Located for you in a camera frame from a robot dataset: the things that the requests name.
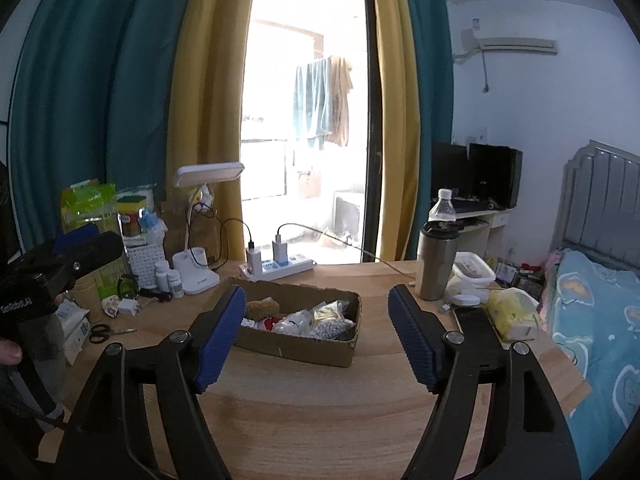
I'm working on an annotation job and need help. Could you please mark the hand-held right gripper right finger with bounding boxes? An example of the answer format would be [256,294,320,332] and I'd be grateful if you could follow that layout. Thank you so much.
[387,284,583,480]

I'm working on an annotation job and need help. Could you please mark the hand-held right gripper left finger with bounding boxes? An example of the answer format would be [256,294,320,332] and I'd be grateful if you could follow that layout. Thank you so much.
[55,285,248,480]

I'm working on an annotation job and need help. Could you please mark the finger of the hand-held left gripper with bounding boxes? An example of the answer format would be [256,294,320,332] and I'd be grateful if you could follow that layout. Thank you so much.
[30,231,125,291]
[52,224,101,256]

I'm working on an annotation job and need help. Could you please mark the brown sponge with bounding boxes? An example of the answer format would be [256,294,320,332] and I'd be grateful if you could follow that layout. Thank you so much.
[246,299,282,321]

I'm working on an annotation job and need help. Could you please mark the cardboard box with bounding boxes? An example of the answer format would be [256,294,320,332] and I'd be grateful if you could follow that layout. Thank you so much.
[220,276,362,368]

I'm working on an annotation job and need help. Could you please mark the bag of white beads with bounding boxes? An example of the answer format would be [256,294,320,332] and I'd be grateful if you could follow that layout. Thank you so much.
[307,300,359,341]

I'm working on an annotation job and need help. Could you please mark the person's left hand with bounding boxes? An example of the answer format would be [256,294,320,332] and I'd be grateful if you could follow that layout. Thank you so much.
[0,339,24,366]

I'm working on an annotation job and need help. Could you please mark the green paper cup packet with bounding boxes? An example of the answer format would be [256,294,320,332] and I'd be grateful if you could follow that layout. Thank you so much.
[60,179,132,301]

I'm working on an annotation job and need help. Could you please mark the jar with red label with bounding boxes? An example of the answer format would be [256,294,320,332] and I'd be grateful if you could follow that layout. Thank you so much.
[116,195,156,238]

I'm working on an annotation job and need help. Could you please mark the brown paper cup stack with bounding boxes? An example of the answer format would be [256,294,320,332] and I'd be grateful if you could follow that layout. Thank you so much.
[72,277,101,322]

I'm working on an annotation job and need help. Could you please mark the white perforated basket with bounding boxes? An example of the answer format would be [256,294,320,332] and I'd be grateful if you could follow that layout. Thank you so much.
[122,242,168,291]

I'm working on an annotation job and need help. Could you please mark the white tissue box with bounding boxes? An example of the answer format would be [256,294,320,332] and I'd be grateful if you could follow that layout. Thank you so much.
[55,300,92,366]

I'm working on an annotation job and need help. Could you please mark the black smartphone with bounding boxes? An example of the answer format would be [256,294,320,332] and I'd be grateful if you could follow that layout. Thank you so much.
[454,305,507,348]

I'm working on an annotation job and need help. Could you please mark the brown carton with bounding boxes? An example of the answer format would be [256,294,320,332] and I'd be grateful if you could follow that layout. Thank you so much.
[160,200,228,266]

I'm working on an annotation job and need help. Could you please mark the stainless steel tumbler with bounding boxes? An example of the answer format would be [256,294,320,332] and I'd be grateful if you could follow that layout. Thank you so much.
[416,221,461,302]

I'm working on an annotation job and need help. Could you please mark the black scissors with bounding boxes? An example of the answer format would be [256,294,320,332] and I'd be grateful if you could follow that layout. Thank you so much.
[89,324,137,345]

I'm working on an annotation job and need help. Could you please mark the white plastic container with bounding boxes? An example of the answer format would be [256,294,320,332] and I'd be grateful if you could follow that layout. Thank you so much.
[445,252,497,301]

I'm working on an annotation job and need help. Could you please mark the yellow tissue pack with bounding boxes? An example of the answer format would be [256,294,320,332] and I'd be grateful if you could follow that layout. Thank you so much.
[487,287,541,343]

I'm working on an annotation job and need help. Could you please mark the white and blue charger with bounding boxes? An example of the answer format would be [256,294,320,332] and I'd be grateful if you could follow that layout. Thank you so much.
[272,232,292,267]

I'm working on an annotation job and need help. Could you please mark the white power strip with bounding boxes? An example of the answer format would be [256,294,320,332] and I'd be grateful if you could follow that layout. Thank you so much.
[239,254,316,282]

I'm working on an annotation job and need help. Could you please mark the clear bag of toys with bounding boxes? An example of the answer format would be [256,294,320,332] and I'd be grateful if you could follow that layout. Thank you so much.
[192,185,216,217]

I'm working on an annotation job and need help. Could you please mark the white desk lamp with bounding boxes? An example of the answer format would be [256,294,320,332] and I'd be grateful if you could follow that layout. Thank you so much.
[172,162,246,296]

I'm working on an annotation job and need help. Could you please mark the clear water bottle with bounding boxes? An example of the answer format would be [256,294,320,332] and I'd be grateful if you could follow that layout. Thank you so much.
[430,188,457,226]

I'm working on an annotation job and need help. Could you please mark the white computer desk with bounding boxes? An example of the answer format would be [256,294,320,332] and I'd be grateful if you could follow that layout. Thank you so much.
[450,206,512,261]

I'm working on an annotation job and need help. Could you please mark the teal curtain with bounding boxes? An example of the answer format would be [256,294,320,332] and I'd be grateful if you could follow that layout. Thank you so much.
[10,0,201,221]
[400,0,455,261]

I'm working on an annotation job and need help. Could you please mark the blue printed blanket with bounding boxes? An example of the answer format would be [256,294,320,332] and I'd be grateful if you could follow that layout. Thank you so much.
[542,249,640,441]

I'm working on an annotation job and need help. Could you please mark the black monitor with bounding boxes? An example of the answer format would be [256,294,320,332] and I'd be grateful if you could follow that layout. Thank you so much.
[469,142,523,210]

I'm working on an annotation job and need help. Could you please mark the yellow curtain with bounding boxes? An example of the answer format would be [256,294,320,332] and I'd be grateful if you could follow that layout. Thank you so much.
[367,0,422,263]
[167,0,261,266]

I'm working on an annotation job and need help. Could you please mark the grey bed headboard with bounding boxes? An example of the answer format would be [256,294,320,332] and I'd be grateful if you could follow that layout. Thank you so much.
[547,140,640,273]

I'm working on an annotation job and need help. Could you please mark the beige hanging shirt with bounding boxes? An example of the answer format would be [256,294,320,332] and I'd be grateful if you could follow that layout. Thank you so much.
[325,56,354,148]

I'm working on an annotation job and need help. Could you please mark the blue hanging towel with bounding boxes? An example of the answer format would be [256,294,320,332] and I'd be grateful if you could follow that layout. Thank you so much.
[292,57,333,152]

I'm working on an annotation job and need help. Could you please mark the white air conditioner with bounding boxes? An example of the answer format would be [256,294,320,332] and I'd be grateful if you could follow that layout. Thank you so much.
[452,35,558,65]

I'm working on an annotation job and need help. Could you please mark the thin grey cable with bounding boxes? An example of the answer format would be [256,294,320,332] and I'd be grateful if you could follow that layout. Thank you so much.
[277,222,418,278]

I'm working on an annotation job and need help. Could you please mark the black charging cable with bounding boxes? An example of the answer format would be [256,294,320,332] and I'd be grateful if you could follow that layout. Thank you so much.
[199,204,257,267]

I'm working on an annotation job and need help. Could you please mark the dark door frame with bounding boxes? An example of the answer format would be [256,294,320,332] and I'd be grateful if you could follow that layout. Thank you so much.
[350,0,387,263]

